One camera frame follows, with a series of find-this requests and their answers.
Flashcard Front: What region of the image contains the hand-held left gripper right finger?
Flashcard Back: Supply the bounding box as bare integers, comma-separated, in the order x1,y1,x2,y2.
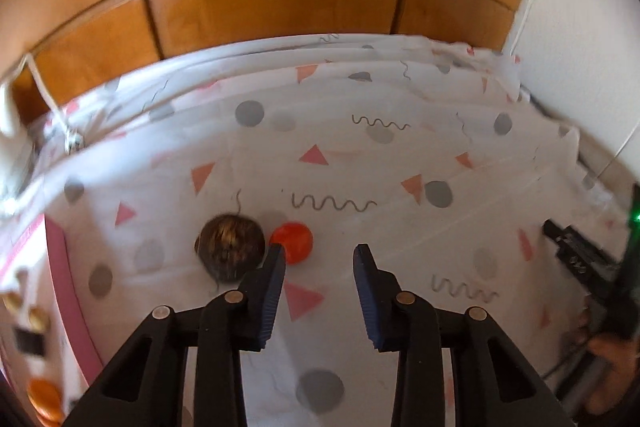
353,244,576,427

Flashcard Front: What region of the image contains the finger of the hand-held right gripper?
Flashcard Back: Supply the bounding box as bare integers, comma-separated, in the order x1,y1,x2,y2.
542,218,623,295

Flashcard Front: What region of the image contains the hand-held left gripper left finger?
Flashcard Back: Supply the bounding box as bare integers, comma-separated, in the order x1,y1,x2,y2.
62,243,287,427

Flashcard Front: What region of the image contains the red tomato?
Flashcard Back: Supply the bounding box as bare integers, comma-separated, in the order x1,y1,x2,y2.
269,222,314,265

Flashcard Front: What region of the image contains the round black radish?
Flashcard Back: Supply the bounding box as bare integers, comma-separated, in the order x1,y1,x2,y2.
195,189,267,293

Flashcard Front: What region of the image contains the pink tray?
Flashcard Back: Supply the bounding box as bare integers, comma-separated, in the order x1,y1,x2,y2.
0,212,103,427

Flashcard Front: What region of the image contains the cut black radish piece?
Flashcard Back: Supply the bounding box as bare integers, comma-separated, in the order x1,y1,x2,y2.
14,327,47,355

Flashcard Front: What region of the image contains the orange with green stem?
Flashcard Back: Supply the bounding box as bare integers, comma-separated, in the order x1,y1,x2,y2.
27,379,63,412

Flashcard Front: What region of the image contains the person's right hand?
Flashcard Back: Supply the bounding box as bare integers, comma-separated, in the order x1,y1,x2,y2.
572,307,640,414

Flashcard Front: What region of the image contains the white patterned tablecloth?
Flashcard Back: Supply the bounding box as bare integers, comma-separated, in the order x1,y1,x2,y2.
0,33,631,427

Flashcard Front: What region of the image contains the white ceramic kettle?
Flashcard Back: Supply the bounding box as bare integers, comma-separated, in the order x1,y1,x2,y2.
0,77,31,148

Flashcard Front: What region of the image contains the white power cord with plug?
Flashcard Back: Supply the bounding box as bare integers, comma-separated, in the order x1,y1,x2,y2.
20,52,86,152

